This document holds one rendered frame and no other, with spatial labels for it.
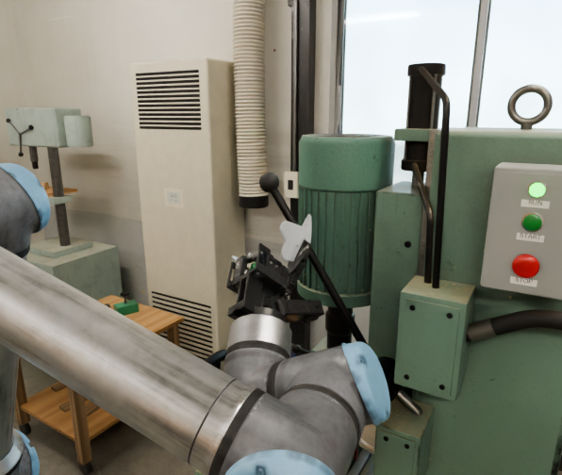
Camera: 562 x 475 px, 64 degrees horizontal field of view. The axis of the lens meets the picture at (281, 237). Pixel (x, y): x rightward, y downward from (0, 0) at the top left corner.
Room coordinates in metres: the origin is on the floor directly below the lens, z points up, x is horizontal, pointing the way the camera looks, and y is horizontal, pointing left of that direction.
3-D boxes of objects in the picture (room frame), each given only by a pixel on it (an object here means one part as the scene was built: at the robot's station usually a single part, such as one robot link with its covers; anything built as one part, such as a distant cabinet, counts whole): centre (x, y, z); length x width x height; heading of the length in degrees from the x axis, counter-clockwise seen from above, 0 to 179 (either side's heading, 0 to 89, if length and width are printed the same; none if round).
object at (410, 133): (0.78, -0.24, 1.54); 0.08 x 0.08 x 0.17; 59
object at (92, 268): (2.74, 1.36, 0.79); 0.62 x 0.48 x 1.58; 62
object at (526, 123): (0.70, -0.37, 1.55); 0.06 x 0.02 x 0.06; 59
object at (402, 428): (0.62, -0.20, 1.02); 0.09 x 0.07 x 0.12; 149
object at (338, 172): (0.85, -0.12, 1.35); 0.18 x 0.18 x 0.31
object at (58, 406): (2.02, 0.92, 0.32); 0.66 x 0.57 x 0.64; 148
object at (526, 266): (0.53, -0.30, 1.36); 0.03 x 0.01 x 0.03; 59
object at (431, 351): (0.61, -0.23, 1.23); 0.09 x 0.08 x 0.15; 59
